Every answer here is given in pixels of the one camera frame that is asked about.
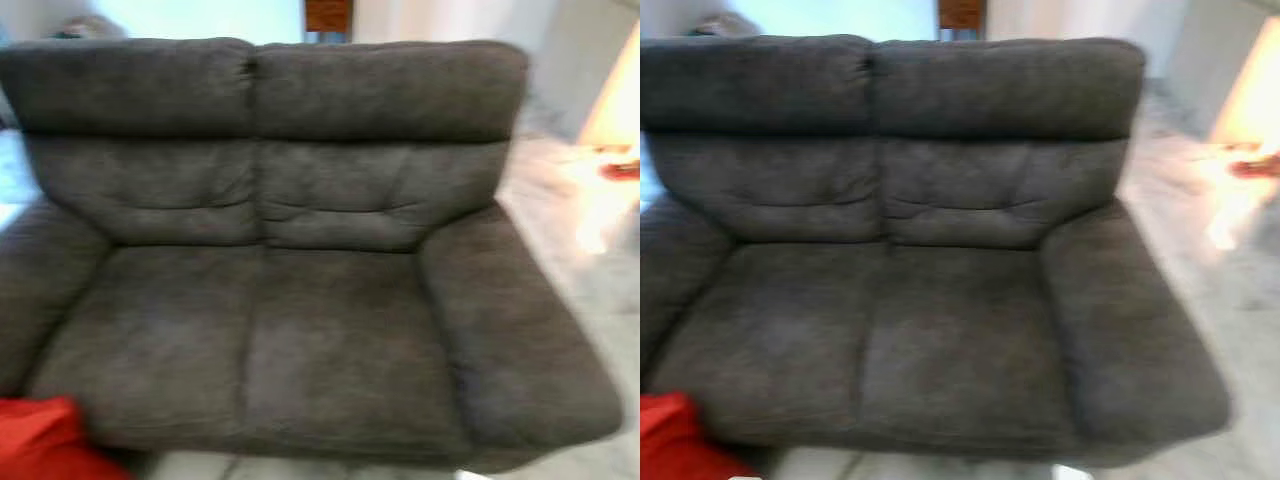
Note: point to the red pillow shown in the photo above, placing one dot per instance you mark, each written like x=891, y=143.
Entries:
x=40, y=445
x=675, y=445

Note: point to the small red floor object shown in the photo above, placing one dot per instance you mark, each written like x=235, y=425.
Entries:
x=1258, y=166
x=622, y=170

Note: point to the grey fabric two-seat sofa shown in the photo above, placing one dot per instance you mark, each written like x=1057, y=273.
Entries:
x=300, y=300
x=900, y=300

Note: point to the grey rounded object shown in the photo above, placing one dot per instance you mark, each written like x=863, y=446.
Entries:
x=722, y=24
x=88, y=28

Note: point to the brown wooden cabinet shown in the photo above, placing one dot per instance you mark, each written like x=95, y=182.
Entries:
x=962, y=13
x=328, y=14

